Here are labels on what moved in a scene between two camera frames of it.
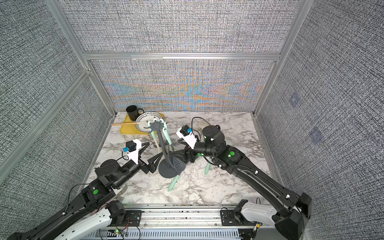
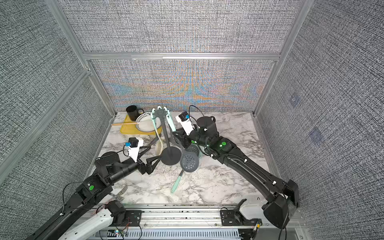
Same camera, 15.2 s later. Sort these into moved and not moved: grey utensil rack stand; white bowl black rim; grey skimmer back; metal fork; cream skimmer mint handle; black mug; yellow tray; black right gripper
Moved: grey skimmer back; cream skimmer mint handle; grey utensil rack stand; black right gripper
Not moved: black mug; white bowl black rim; yellow tray; metal fork
